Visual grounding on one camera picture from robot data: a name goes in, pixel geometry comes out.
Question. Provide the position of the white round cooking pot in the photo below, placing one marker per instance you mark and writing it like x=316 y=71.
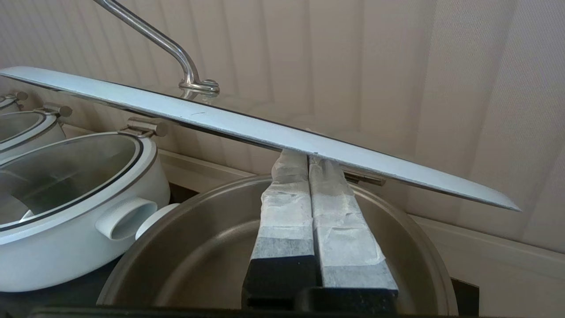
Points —
x=198 y=265
x=39 y=137
x=66 y=251

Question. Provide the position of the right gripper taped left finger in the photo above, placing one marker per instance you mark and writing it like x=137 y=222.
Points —
x=284 y=229

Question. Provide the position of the wide black induction cooktop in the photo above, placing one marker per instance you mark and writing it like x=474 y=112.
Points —
x=53 y=296

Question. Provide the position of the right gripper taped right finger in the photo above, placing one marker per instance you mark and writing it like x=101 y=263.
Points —
x=348 y=238

